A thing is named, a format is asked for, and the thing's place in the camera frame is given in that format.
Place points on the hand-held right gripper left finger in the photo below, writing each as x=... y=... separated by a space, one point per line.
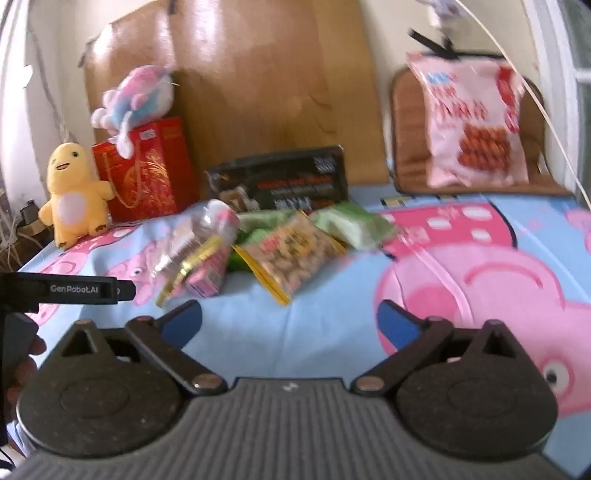
x=182 y=323

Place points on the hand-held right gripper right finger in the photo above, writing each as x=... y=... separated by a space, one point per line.
x=397 y=325

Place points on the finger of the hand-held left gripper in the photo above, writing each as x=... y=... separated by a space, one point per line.
x=127 y=290

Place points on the small pink carton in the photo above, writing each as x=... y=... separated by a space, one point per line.
x=205 y=277

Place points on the gold-edged snack packet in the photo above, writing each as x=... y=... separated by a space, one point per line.
x=194 y=258

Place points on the clear plastic snack packet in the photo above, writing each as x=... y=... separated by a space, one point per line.
x=203 y=226

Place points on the light green snack packet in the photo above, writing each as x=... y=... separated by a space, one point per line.
x=254 y=221
x=355 y=226

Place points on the yellow-edged peanut packet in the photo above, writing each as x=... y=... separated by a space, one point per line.
x=286 y=258

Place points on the black printed box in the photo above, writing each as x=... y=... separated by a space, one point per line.
x=286 y=184

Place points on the person's left hand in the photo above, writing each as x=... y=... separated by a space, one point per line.
x=23 y=376

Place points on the black power adapter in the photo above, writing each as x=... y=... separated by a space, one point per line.
x=30 y=213

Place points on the yellow plush toy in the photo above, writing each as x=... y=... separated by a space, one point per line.
x=76 y=194

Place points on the red gift bag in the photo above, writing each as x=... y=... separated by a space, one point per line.
x=157 y=180

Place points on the brown seat cushion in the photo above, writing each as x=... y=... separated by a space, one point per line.
x=406 y=138

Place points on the pink and blue plush toy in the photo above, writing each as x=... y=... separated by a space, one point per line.
x=138 y=97

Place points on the large pink snack bag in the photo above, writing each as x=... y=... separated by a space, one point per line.
x=461 y=115

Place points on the wooden board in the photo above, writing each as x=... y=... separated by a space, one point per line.
x=258 y=92

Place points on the long black tape strip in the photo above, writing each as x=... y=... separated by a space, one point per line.
x=429 y=42

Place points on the short black tape strip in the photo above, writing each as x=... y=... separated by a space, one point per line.
x=173 y=5

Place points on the white window frame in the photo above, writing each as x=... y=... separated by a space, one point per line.
x=568 y=46

